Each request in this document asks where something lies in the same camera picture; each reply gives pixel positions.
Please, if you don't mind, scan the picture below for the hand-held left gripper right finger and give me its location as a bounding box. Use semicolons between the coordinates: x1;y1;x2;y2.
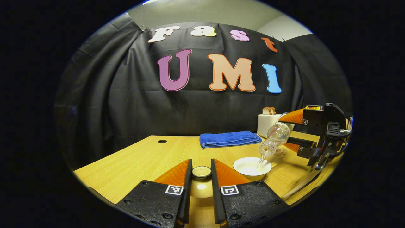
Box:
211;158;290;228

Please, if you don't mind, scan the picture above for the white toaster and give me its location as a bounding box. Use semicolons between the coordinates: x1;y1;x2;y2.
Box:
257;113;285;138

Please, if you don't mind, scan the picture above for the clear water bottle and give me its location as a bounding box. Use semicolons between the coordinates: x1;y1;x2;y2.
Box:
258;122;295;168

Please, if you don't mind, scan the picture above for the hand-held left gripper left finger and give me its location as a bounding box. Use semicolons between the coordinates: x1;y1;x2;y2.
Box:
115;159;193;228

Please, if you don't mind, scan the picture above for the folded blue towel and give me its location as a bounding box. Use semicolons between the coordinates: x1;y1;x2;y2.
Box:
199;131;263;149

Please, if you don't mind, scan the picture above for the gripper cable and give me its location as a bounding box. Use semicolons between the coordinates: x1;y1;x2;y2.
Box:
282;163;325;200

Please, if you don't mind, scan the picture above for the black backdrop cloth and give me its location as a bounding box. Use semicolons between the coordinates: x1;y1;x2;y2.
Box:
54;13;353;171

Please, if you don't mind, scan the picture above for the white teacup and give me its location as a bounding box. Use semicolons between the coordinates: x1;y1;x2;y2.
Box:
233;157;272;183

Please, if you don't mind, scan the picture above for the white teacup lid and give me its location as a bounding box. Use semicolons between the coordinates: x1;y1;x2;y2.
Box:
190;166;214;199

